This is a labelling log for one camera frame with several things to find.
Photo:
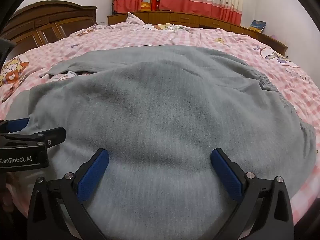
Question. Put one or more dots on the small purple item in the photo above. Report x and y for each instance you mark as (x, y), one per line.
(274, 37)

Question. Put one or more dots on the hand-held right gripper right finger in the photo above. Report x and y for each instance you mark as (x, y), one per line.
(226, 173)

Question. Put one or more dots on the person's left hand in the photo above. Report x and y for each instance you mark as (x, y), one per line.
(10, 188)

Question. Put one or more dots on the red plastic item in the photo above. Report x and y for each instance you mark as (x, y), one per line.
(155, 5)

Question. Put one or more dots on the pink checked cartoon bedsheet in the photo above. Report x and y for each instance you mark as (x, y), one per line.
(112, 36)

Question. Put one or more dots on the grey fleece pants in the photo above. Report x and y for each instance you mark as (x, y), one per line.
(162, 105)

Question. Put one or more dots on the blue picture book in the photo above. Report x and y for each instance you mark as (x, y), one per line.
(257, 26)

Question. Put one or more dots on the long wooden drawer cabinet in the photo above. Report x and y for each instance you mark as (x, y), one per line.
(190, 18)

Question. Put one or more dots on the dark wooden headboard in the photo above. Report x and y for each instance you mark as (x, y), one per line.
(50, 22)

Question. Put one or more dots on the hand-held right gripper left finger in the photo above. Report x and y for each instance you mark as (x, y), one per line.
(93, 172)

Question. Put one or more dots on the yellow plastic item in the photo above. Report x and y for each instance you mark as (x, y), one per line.
(145, 6)

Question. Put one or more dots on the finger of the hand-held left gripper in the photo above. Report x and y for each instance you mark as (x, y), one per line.
(17, 125)
(50, 135)

